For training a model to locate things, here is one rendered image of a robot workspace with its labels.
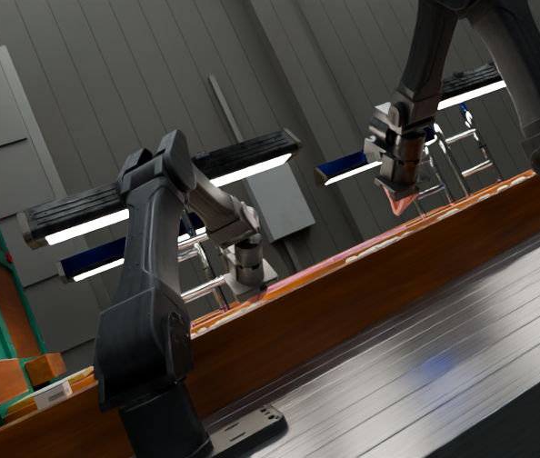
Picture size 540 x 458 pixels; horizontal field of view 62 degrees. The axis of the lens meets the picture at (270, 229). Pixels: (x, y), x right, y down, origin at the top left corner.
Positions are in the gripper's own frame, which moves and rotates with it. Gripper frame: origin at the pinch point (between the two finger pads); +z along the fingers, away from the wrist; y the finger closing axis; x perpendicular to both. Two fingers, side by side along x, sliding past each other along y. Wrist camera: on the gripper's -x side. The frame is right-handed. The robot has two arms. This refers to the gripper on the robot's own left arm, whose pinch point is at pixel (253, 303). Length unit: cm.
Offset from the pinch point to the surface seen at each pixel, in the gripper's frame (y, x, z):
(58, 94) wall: 5, -266, 44
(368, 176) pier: -172, -144, 108
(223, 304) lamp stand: -1.5, -23.9, 24.9
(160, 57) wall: -70, -266, 34
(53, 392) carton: 38, 20, -28
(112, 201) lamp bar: 20.3, -18.4, -25.9
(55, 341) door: 62, -149, 143
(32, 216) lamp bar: 34.8, -21.4, -26.3
